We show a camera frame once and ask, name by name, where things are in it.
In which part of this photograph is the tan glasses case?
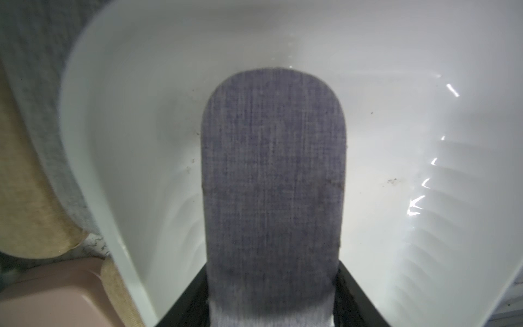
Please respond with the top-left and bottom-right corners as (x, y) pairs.
(1, 72), (88, 260)
(100, 257), (145, 327)

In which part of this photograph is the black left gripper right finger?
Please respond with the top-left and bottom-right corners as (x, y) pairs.
(333, 261), (390, 327)

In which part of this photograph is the pink glasses case right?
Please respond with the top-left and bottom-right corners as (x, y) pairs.
(1, 258), (123, 326)

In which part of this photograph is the grey fabric glasses case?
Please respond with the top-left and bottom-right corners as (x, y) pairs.
(1, 1), (107, 234)

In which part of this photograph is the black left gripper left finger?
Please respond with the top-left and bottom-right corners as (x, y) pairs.
(156, 265), (211, 327)

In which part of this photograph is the white plastic storage tray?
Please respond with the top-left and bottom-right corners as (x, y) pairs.
(59, 1), (522, 326)

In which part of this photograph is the purple fabric glasses case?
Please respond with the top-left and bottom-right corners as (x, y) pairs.
(201, 68), (347, 326)

